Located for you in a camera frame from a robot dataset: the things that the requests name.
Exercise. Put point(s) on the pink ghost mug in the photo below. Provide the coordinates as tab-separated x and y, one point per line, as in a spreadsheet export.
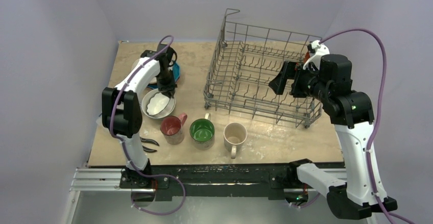
172	128

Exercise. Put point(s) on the cream divided plate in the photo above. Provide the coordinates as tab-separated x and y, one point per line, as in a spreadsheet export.
135	63

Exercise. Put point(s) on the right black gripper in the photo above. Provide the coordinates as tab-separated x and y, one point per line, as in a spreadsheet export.
293	81

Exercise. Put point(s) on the green floral mug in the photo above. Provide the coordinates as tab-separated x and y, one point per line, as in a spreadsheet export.
202	131

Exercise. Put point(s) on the grey wire dish rack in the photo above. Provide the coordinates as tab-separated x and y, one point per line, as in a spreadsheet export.
245	59

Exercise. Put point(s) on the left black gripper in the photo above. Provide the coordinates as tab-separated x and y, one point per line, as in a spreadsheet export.
168	89

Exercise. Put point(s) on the white scalloped teal bowl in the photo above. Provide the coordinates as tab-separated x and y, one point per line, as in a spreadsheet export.
156	105

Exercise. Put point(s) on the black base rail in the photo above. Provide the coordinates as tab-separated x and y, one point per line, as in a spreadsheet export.
270	180

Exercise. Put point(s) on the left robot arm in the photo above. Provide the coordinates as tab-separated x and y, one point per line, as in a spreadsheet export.
122	115

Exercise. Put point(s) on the orange red plate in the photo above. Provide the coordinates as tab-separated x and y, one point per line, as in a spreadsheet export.
306	57

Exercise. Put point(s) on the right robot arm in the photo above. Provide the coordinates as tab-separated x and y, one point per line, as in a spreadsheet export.
351	113

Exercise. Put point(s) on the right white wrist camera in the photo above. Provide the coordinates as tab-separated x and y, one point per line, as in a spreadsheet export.
317	50

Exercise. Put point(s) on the cream dragon mug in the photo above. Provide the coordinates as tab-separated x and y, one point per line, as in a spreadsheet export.
235	134

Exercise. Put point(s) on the teal blue plate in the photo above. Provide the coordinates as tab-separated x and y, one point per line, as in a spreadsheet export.
176	71

